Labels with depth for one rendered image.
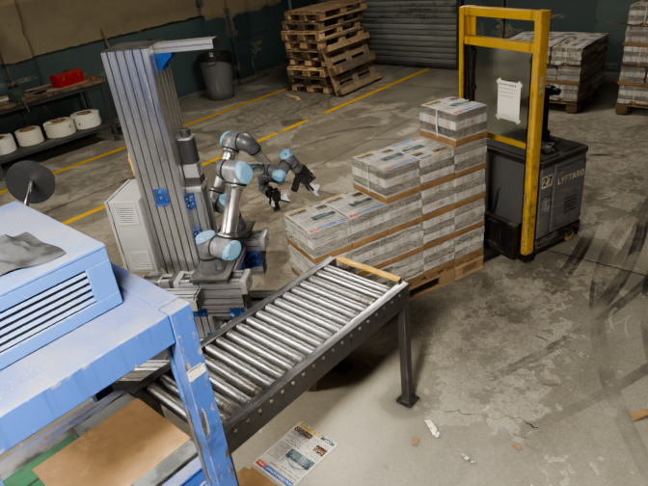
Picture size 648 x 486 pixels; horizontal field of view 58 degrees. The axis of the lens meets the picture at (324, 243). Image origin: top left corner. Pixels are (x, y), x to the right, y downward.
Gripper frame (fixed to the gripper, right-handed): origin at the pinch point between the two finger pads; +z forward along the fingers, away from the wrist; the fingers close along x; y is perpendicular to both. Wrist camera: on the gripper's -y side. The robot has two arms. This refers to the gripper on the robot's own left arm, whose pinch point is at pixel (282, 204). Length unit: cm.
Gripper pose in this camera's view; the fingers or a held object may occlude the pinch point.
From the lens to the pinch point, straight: 391.9
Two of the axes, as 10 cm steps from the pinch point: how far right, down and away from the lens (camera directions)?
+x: 8.7, -3.1, 3.7
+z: 4.7, 3.8, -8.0
